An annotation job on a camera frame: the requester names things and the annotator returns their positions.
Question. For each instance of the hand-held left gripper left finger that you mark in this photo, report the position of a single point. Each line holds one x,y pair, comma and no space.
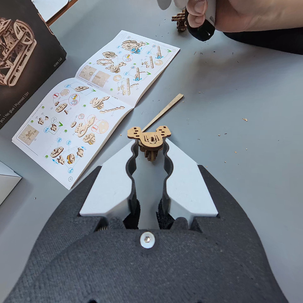
106,191

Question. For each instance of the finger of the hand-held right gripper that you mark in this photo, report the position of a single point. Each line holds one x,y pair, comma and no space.
165,3

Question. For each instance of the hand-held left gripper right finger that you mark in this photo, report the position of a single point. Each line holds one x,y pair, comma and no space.
189,189

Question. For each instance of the small wooden gear assembly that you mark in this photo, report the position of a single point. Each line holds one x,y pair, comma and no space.
180,20

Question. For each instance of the wooden model wheel assembly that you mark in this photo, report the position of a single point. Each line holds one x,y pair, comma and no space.
139,136

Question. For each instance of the black model kit box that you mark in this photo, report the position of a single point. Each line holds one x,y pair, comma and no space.
35,71

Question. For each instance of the person's right hand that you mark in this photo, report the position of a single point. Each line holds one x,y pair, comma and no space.
248,14

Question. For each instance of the thin wooden stick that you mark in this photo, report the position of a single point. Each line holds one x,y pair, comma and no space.
163,110

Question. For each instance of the assembly instruction booklet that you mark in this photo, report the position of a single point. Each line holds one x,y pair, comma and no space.
71,99

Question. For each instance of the white cardboard tray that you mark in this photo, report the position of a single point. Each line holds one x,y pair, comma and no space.
7,187

